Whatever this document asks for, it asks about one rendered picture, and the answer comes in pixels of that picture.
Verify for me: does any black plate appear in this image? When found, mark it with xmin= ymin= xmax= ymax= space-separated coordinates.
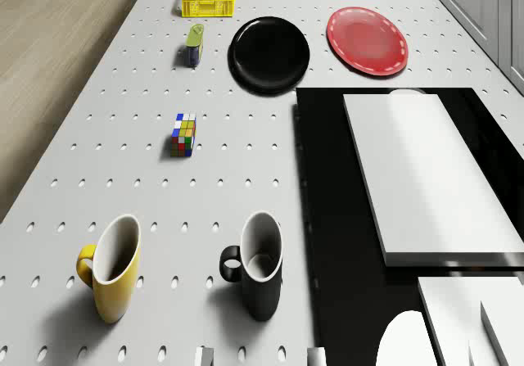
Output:
xmin=227 ymin=16 xmax=311 ymax=95

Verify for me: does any black mug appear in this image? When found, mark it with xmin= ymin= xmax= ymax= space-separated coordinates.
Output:
xmin=219 ymin=210 xmax=284 ymax=323

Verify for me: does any red plate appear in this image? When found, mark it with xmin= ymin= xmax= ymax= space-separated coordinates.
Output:
xmin=325 ymin=6 xmax=409 ymax=77

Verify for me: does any flat-sided can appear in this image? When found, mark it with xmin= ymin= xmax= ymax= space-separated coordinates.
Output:
xmin=183 ymin=23 xmax=206 ymax=69

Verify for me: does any yellow mug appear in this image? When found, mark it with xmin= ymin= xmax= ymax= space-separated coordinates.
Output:
xmin=75 ymin=214 xmax=142 ymax=325

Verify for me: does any white cabinet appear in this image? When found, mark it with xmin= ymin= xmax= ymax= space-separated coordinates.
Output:
xmin=434 ymin=0 xmax=524 ymax=92

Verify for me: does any puzzle cube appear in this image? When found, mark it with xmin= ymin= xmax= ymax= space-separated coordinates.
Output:
xmin=169 ymin=112 xmax=197 ymax=158

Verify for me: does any black stove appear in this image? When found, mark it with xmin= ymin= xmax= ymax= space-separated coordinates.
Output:
xmin=293 ymin=87 xmax=524 ymax=366

